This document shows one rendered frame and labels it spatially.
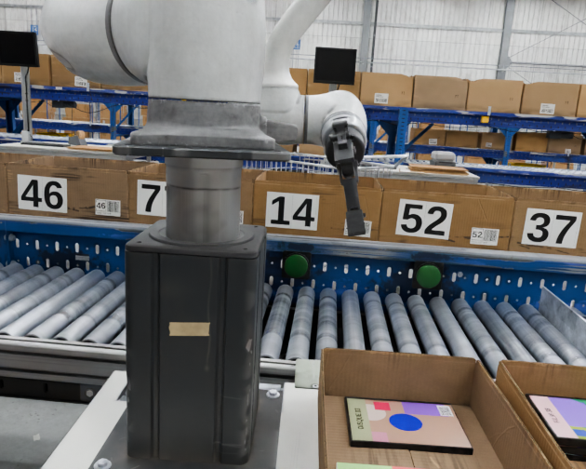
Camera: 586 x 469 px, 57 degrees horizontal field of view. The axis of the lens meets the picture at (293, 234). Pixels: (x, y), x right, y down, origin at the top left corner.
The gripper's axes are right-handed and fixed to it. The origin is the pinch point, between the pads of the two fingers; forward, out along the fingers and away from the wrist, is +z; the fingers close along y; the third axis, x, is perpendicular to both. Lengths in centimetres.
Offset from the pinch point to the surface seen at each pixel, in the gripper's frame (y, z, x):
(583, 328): -59, -21, 49
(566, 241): -60, -58, 59
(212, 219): 7.9, 14.3, -18.7
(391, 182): -49, -92, 13
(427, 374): -33.9, 9.0, 8.5
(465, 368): -34.0, 8.6, 15.3
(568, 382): -39, 10, 33
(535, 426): -28.1, 25.8, 21.3
